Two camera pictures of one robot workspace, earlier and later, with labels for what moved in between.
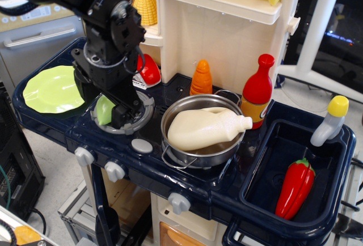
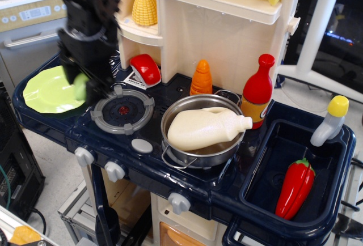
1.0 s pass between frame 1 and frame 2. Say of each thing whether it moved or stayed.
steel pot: stayed
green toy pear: moved
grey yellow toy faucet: stayed
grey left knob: stayed
